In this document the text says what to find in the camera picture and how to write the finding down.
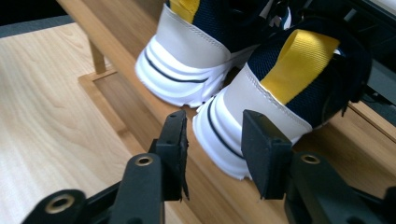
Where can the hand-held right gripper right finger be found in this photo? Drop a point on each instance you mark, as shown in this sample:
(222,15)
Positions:
(264,161)

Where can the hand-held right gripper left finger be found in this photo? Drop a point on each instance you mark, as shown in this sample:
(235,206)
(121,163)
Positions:
(174,155)

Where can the wooden three-tier shoe rack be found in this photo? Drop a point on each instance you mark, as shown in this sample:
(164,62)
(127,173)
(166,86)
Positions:
(213,191)

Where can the navy beige sneaker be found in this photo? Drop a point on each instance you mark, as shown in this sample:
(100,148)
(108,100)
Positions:
(249,93)
(186,40)

